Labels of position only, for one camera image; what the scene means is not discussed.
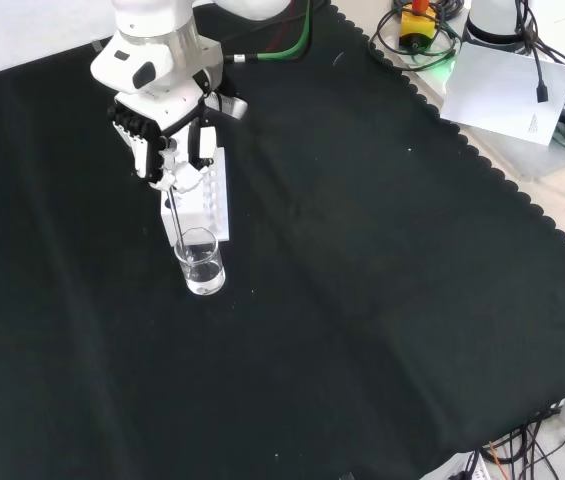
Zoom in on yellow stop button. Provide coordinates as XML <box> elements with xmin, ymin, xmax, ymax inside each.
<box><xmin>398</xmin><ymin>0</ymin><xmax>439</xmax><ymax>52</ymax></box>

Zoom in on black bench cloth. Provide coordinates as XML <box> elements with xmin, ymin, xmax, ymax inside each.
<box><xmin>0</xmin><ymin>0</ymin><xmax>565</xmax><ymax>480</ymax></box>

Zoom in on white paper sheet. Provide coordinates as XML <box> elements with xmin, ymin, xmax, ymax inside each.
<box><xmin>438</xmin><ymin>40</ymin><xmax>565</xmax><ymax>147</ymax></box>

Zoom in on black cable with plug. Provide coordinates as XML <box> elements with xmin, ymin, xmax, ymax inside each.
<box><xmin>511</xmin><ymin>0</ymin><xmax>552</xmax><ymax>105</ymax></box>

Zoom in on white test tube rack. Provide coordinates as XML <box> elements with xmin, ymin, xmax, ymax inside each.
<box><xmin>159</xmin><ymin>145</ymin><xmax>232</xmax><ymax>248</ymax></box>

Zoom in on green cable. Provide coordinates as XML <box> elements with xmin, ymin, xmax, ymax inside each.
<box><xmin>223</xmin><ymin>0</ymin><xmax>314</xmax><ymax>65</ymax></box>

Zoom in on clear glass rod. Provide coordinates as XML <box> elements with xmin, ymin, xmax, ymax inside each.
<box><xmin>165</xmin><ymin>185</ymin><xmax>197</xmax><ymax>267</ymax></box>

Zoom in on clear glass beaker with water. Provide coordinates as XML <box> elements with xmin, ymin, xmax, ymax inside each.
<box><xmin>173</xmin><ymin>227</ymin><xmax>227</xmax><ymax>297</ymax></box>

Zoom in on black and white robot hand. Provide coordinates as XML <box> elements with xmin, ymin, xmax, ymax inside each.
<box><xmin>89</xmin><ymin>32</ymin><xmax>250</xmax><ymax>195</ymax></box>

